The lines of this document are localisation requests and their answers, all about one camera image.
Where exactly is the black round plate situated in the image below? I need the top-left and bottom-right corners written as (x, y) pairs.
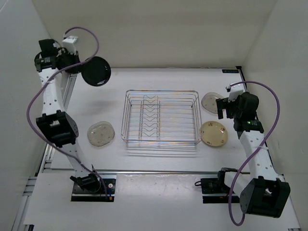
top-left (81, 56), bottom-right (111, 87)

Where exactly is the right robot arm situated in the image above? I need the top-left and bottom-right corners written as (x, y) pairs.
top-left (216, 92), bottom-right (291, 218)

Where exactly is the clear glass plate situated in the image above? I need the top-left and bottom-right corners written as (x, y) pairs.
top-left (201, 92), bottom-right (224, 114)
top-left (87, 121), bottom-right (115, 147)

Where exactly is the chrome wire dish rack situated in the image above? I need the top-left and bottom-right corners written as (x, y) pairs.
top-left (121, 90), bottom-right (202, 145)

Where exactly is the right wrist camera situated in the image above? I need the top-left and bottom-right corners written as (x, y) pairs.
top-left (226, 84), bottom-right (244, 102)

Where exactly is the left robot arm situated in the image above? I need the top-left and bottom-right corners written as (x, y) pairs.
top-left (34, 39), bottom-right (103, 193)

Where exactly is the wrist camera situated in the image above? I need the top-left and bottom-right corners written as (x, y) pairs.
top-left (226, 84), bottom-right (244, 102)
top-left (62, 36), bottom-right (78, 54)

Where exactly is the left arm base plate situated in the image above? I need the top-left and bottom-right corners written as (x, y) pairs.
top-left (70, 176), bottom-right (116, 202)

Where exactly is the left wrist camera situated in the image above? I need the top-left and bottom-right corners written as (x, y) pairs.
top-left (62, 36), bottom-right (78, 54)

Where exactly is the beige ceramic plate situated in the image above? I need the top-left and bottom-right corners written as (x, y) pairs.
top-left (200, 121), bottom-right (229, 147)

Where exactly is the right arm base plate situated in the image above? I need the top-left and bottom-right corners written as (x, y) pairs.
top-left (194, 178), bottom-right (230, 204)

